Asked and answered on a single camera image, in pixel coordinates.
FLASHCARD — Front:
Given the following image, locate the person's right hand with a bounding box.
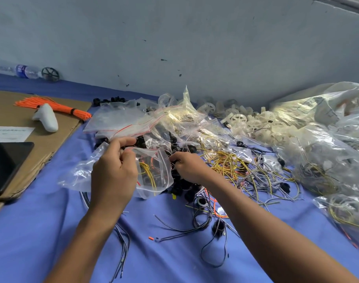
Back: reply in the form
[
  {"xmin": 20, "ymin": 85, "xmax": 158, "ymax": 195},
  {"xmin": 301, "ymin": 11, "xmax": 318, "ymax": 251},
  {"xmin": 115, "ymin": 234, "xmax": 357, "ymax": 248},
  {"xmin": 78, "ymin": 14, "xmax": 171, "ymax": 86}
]
[{"xmin": 169, "ymin": 151, "xmax": 219, "ymax": 189}]

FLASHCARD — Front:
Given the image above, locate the person's left hand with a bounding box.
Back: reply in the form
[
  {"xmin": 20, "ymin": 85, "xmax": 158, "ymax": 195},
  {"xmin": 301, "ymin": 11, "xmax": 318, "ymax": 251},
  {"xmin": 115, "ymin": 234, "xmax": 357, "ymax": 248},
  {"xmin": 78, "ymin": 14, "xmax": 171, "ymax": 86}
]
[{"xmin": 89, "ymin": 136, "xmax": 139, "ymax": 223}]

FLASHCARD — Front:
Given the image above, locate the pile of black plastic rings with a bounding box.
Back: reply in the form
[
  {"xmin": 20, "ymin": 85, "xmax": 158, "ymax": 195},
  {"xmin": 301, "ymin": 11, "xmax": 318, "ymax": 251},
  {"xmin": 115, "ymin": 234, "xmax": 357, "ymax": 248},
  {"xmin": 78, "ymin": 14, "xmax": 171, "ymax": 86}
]
[{"xmin": 92, "ymin": 96, "xmax": 207, "ymax": 204}]

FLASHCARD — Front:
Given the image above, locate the pile of yellow wires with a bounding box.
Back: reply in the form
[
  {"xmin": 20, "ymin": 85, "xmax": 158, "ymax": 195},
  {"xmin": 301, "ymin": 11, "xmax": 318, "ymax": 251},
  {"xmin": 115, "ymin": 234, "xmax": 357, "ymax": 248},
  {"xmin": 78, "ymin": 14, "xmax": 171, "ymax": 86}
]
[{"xmin": 202, "ymin": 149, "xmax": 252, "ymax": 182}]

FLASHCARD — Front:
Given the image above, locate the clear zip plastic bag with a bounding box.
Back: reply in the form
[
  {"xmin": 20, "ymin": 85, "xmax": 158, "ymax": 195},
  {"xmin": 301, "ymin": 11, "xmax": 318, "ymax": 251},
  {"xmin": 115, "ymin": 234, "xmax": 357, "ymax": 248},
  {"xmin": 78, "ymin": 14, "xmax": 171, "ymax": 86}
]
[{"xmin": 57, "ymin": 141, "xmax": 175, "ymax": 200}]

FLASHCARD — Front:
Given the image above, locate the heap of plastic bags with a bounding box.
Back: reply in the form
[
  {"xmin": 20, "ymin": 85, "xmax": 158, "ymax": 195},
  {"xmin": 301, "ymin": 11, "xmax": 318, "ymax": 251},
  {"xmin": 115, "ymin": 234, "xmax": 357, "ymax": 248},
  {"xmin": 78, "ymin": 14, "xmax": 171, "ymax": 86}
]
[{"xmin": 155, "ymin": 86, "xmax": 229, "ymax": 152}]

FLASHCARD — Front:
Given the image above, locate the pile of white plastic wheels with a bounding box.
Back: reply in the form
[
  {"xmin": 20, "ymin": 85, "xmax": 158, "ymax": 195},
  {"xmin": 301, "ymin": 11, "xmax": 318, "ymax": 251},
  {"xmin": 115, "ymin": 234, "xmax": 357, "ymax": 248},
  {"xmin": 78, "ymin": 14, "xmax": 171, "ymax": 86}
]
[{"xmin": 196, "ymin": 100, "xmax": 299, "ymax": 146}]

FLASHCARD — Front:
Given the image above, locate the pile of large plastic bags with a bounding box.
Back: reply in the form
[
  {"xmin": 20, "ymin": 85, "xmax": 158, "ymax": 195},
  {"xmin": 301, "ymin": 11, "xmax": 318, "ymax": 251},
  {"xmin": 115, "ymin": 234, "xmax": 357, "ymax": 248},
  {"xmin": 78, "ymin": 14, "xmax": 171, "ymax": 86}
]
[{"xmin": 269, "ymin": 82, "xmax": 359, "ymax": 252}]

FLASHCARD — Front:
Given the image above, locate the person's left forearm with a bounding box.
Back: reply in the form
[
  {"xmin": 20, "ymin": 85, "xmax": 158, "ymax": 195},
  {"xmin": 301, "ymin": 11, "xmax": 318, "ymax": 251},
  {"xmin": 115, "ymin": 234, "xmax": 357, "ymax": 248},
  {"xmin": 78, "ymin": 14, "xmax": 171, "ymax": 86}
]
[{"xmin": 45, "ymin": 208, "xmax": 125, "ymax": 283}]

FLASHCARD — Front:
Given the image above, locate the person's right forearm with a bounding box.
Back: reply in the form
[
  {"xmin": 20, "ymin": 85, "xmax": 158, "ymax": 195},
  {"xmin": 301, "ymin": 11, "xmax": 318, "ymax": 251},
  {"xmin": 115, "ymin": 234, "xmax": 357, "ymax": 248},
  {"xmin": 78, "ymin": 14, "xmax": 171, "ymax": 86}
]
[{"xmin": 204, "ymin": 176, "xmax": 359, "ymax": 283}]

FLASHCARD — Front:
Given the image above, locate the white handheld device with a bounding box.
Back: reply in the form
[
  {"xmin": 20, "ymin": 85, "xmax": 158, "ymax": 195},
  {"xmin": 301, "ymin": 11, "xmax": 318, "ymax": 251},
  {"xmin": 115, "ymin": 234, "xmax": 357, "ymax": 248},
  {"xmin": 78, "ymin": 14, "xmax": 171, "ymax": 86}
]
[{"xmin": 32, "ymin": 103, "xmax": 60, "ymax": 134}]

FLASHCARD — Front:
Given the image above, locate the blue cloth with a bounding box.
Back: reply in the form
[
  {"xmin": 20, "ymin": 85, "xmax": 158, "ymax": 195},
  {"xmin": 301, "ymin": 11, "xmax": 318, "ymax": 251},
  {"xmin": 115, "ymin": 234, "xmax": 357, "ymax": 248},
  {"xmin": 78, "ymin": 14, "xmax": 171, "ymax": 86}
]
[{"xmin": 0, "ymin": 72, "xmax": 359, "ymax": 283}]

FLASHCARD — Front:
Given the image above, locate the orange tie bundle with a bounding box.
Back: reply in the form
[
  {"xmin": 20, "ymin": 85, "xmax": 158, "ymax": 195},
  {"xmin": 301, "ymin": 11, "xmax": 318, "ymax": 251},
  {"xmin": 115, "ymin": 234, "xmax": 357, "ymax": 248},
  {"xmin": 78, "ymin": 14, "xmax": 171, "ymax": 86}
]
[{"xmin": 14, "ymin": 96, "xmax": 93, "ymax": 122}]

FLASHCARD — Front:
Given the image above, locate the black smartphone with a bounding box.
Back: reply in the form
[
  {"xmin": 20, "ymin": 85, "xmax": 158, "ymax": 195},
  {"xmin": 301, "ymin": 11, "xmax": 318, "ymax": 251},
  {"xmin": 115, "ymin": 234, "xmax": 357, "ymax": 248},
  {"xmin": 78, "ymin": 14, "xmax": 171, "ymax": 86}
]
[{"xmin": 0, "ymin": 141, "xmax": 35, "ymax": 198}]

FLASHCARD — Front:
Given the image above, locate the white paper sheet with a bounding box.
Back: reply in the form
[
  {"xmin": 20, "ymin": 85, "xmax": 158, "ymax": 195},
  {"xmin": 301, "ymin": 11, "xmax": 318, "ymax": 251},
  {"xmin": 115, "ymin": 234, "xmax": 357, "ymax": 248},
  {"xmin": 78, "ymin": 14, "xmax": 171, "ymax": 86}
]
[{"xmin": 0, "ymin": 126, "xmax": 36, "ymax": 147}]

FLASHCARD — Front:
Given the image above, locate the brown cardboard sheet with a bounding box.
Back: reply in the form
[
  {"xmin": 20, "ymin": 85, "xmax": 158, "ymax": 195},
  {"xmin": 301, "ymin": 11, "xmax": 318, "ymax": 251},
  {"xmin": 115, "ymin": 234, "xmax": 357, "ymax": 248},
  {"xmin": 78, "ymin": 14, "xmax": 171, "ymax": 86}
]
[{"xmin": 0, "ymin": 89, "xmax": 93, "ymax": 220}]

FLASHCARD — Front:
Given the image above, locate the black round wheel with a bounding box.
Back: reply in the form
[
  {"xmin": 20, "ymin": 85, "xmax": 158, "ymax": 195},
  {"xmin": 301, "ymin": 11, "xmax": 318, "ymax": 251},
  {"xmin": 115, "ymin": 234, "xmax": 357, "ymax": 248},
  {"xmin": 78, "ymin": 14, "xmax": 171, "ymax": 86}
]
[{"xmin": 41, "ymin": 66, "xmax": 61, "ymax": 83}]

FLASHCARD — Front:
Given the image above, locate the clear plastic water bottle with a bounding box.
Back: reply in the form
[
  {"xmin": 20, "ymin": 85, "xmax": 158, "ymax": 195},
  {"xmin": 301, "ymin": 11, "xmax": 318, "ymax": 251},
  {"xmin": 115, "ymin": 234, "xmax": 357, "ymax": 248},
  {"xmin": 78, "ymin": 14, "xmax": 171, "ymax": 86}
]
[{"xmin": 0, "ymin": 64, "xmax": 42, "ymax": 80}]

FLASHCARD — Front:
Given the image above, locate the window frame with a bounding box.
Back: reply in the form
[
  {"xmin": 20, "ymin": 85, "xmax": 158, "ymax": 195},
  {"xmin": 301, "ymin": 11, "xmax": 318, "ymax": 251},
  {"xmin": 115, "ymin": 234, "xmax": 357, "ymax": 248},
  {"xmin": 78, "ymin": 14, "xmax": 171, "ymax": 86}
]
[{"xmin": 302, "ymin": 0, "xmax": 359, "ymax": 17}]

